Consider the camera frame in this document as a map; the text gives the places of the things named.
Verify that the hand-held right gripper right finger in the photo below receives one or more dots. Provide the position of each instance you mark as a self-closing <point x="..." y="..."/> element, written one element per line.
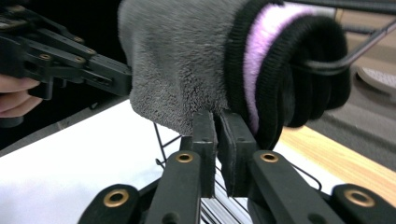
<point x="236" y="140"/>

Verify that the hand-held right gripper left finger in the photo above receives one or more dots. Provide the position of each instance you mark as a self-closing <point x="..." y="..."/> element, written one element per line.
<point x="204" y="140"/>

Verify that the grey fluffy towel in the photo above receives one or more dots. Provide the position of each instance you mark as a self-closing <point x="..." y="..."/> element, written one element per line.
<point x="174" y="56"/>

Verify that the black sock with purple stripe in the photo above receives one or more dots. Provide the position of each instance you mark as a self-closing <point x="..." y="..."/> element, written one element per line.
<point x="311" y="37"/>

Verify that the grey slipper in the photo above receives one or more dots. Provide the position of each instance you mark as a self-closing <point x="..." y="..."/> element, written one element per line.
<point x="378" y="77"/>

